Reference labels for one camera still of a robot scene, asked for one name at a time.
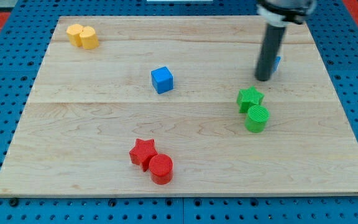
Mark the red star block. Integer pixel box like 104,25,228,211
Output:
129,139,158,172

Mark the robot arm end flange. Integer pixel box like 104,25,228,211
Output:
257,0,317,27

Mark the wooden board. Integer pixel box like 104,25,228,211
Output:
0,16,358,198

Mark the yellow cylinder block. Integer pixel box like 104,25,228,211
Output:
80,26,99,50

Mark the blue triangle block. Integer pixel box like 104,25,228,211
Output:
272,56,281,73

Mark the red cylinder block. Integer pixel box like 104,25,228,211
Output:
149,154,173,185

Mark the green star block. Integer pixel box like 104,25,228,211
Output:
236,86,264,113

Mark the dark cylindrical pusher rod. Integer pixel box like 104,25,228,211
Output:
254,24,286,82

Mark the green cylinder block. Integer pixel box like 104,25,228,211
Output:
244,105,270,133

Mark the yellow hexagon block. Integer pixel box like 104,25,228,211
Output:
66,24,84,47

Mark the blue cube block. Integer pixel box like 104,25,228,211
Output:
151,67,173,94

